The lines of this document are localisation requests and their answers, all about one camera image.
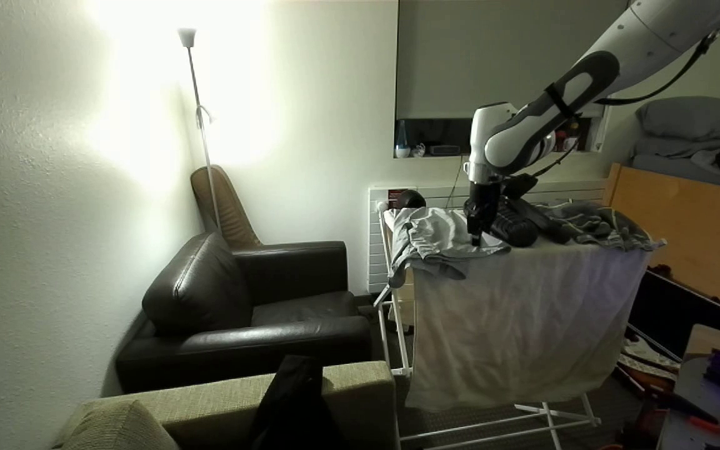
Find dark grey cloth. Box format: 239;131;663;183
540;201;668;253

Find white drying rack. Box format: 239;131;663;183
375;200;604;450

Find long black object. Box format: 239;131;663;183
510;196;572;245

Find grey pillow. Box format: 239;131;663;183
635;96;720;142

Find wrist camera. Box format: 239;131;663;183
504;173;540;201

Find grey window blind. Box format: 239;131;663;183
396;0;631;120

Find white draped sheet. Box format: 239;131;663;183
406;236;653;411

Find grey side table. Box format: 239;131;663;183
656;324;720;450

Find black garment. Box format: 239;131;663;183
246;354;349;450

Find beige fabric sofa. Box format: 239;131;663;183
52;361;398;450

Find light grey cloth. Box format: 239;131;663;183
387;206;512;289

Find black flat panel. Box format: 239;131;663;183
625;267;720;364

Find brown cushion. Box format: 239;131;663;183
190;165;264;249

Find floor lamp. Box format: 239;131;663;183
177;27;223;233

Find black leather armchair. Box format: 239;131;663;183
116;231;374;395

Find wooden bed frame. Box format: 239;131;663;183
602;163;720;319

